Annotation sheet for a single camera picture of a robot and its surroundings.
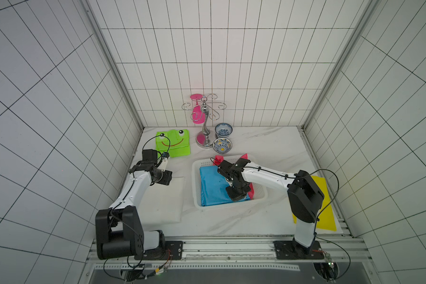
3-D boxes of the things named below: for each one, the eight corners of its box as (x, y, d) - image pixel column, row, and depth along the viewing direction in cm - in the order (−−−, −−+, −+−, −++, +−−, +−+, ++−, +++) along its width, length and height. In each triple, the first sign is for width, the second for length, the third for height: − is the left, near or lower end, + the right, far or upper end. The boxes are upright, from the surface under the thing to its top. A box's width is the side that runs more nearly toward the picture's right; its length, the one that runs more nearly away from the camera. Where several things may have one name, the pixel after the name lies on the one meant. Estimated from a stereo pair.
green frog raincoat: (155, 159, 105) (153, 156, 103) (156, 134, 118) (156, 132, 116) (191, 154, 107) (190, 152, 106) (189, 130, 121) (188, 128, 119)
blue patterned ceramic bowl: (215, 136, 115) (215, 133, 112) (215, 125, 121) (215, 122, 119) (232, 137, 115) (233, 133, 113) (231, 125, 122) (232, 122, 119)
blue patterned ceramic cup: (212, 154, 106) (212, 150, 103) (212, 141, 112) (212, 138, 110) (232, 154, 106) (232, 150, 103) (231, 141, 113) (231, 138, 110)
